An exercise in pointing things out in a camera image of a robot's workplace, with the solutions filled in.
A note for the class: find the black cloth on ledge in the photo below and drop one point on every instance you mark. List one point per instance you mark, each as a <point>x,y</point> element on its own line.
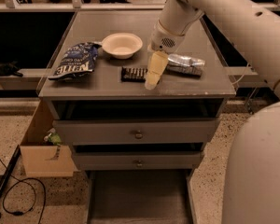
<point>10,69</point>

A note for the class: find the grey drawer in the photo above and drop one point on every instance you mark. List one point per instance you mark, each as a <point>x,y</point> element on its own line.
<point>137,160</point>
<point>140,197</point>
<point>83,132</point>

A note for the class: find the black floor bar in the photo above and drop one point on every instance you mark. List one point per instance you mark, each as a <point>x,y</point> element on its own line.
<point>8,170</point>

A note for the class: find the grey top drawer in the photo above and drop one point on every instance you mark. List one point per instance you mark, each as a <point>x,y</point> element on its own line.
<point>83,132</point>

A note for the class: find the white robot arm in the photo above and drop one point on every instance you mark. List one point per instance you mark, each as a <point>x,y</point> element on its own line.
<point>252,182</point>

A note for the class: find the silver foil snack pack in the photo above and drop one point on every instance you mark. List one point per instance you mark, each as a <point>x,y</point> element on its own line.
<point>185,65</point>

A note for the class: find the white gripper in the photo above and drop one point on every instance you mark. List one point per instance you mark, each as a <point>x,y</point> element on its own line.
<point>163,40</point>

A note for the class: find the green bottle in box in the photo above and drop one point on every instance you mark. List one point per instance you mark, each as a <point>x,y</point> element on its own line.
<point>52,137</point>

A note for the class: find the dark chocolate rxbar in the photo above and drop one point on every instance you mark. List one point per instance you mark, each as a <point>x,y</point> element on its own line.
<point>133,74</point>

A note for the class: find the cardboard box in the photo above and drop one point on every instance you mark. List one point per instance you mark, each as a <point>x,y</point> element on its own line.
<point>40,157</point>

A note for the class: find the blue kettle chips bag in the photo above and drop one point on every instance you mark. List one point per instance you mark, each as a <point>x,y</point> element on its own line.
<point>78,61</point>

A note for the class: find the grey middle drawer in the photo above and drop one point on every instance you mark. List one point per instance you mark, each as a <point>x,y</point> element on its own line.
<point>137,160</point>

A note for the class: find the grey drawer cabinet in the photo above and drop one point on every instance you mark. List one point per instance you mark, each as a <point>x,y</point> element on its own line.
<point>101,96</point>

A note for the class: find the grey bottom drawer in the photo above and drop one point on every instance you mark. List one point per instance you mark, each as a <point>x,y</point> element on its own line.
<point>140,197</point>

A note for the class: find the white paper bowl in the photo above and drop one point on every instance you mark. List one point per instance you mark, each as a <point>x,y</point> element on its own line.
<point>122,45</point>

